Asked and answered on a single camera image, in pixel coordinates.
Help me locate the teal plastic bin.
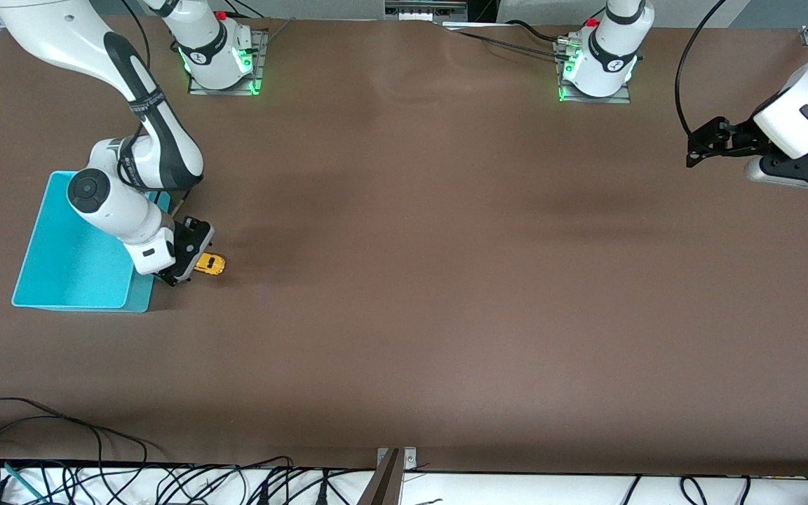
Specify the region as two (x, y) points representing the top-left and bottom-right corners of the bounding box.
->
(11, 170), (173, 314)

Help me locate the dark grey metal bar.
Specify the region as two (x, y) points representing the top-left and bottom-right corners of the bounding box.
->
(356, 449), (405, 505)

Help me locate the grey power strip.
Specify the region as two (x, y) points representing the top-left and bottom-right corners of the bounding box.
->
(384, 0), (469, 22)

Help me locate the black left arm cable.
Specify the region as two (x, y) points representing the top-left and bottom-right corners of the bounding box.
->
(674, 0), (727, 137)

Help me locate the grey metal base plate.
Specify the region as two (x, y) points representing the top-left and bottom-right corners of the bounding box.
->
(557, 39), (633, 105)
(187, 28), (269, 96)

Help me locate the black base cable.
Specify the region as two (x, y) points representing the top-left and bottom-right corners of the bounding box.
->
(504, 19), (574, 44)

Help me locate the thin grey cable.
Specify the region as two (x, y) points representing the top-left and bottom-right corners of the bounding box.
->
(444, 25), (560, 57)
(262, 17), (297, 51)

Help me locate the teal handled tool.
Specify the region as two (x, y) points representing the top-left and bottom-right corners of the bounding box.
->
(3, 462), (46, 501)

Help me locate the small metal bracket plate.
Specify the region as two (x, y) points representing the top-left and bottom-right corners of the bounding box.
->
(376, 447), (419, 472)

